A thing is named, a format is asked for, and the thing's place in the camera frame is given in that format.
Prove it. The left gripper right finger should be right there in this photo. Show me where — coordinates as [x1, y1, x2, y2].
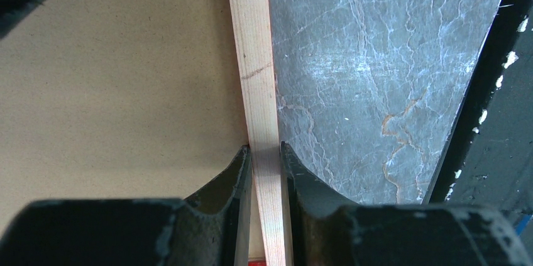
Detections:
[280, 142, 532, 265]

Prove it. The orange picture frame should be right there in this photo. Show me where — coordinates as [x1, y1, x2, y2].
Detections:
[229, 0, 293, 265]

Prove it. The brown frame backing board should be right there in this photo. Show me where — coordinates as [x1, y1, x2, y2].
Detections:
[1, 0, 248, 237]

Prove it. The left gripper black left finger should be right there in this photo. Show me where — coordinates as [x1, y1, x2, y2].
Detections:
[1, 146, 251, 265]

